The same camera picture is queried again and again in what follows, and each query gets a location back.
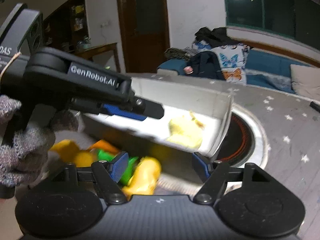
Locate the green snack bag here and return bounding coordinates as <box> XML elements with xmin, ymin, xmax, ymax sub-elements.
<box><xmin>98</xmin><ymin>150</ymin><xmax>138</xmax><ymax>186</ymax></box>

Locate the yellow rubber duck toy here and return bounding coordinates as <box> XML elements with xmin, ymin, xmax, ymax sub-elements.
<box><xmin>121</xmin><ymin>157</ymin><xmax>162</xmax><ymax>200</ymax></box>

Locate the yellow plush chick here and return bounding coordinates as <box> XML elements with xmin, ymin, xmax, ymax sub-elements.
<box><xmin>166</xmin><ymin>111</ymin><xmax>204</xmax><ymax>150</ymax></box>

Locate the orange-yellow rubber toy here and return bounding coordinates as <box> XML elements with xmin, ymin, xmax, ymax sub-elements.
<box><xmin>50</xmin><ymin>139</ymin><xmax>120</xmax><ymax>167</ymax></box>

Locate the grey knitted glove hand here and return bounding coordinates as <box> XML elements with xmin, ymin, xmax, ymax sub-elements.
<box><xmin>0</xmin><ymin>94</ymin><xmax>79</xmax><ymax>188</ymax></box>

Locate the round heater in table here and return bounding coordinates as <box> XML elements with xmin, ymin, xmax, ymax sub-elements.
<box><xmin>216</xmin><ymin>103</ymin><xmax>271</xmax><ymax>169</ymax></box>

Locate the white cardboard box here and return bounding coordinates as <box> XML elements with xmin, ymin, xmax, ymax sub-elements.
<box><xmin>82</xmin><ymin>76</ymin><xmax>233</xmax><ymax>158</ymax></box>

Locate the wooden side table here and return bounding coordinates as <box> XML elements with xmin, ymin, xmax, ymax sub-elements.
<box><xmin>75</xmin><ymin>42</ymin><xmax>121</xmax><ymax>73</ymax></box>

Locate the dark wooden shelf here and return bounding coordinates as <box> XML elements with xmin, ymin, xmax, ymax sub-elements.
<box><xmin>43</xmin><ymin>0</ymin><xmax>89</xmax><ymax>54</ymax></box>

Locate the dark navy jacket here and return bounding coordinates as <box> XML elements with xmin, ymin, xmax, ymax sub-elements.
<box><xmin>187</xmin><ymin>51</ymin><xmax>225</xmax><ymax>81</ymax></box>

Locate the butterfly pattern blanket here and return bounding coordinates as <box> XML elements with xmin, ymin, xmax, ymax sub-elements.
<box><xmin>192</xmin><ymin>41</ymin><xmax>251</xmax><ymax>85</ymax></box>

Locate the black clothes pile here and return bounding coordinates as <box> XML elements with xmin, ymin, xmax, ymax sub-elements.
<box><xmin>195</xmin><ymin>27</ymin><xmax>241</xmax><ymax>48</ymax></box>

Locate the dark wooden door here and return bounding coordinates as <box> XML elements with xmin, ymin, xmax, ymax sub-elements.
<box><xmin>117</xmin><ymin>0</ymin><xmax>170</xmax><ymax>73</ymax></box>

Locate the blue sofa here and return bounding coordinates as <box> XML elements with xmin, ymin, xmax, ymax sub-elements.
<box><xmin>157</xmin><ymin>49</ymin><xmax>320</xmax><ymax>95</ymax></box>

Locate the black remote control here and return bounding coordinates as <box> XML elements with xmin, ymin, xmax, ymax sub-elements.
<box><xmin>310</xmin><ymin>101</ymin><xmax>320</xmax><ymax>113</ymax></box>

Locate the beige cushion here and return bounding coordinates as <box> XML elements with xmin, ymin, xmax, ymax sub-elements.
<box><xmin>290</xmin><ymin>64</ymin><xmax>320</xmax><ymax>100</ymax></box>

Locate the dark window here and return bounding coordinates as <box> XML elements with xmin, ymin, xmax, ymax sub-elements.
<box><xmin>225</xmin><ymin>0</ymin><xmax>319</xmax><ymax>49</ymax></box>

